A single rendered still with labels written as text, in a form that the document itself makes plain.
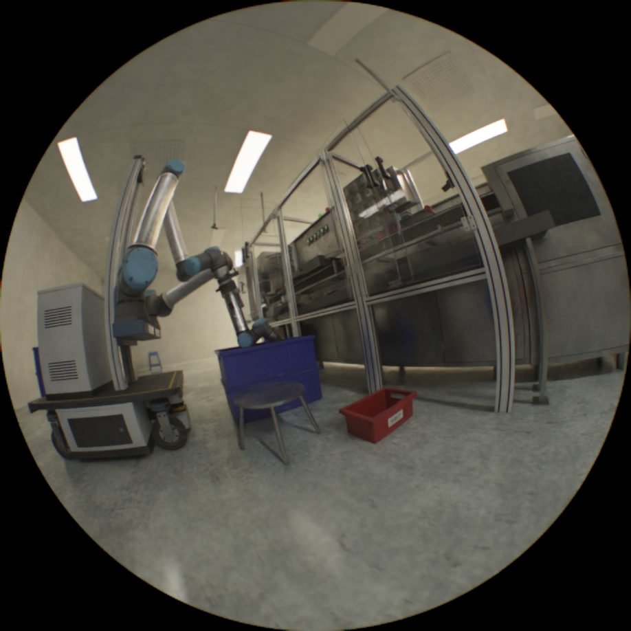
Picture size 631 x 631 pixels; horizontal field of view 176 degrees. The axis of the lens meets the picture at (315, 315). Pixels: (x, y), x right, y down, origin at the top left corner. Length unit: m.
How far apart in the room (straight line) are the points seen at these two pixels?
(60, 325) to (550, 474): 1.81
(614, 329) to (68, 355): 2.45
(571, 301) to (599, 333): 0.24
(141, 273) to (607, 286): 1.96
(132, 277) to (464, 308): 1.54
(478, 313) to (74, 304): 2.00
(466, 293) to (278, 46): 2.36
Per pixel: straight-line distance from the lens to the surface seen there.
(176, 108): 2.54
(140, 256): 0.88
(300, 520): 0.62
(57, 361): 1.24
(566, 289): 1.21
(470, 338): 1.25
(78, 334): 1.15
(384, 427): 0.86
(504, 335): 0.89
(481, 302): 1.21
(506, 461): 0.75
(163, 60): 2.37
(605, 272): 1.30
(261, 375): 1.19
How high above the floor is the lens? 0.49
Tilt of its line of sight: 3 degrees up
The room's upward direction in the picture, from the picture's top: 10 degrees counter-clockwise
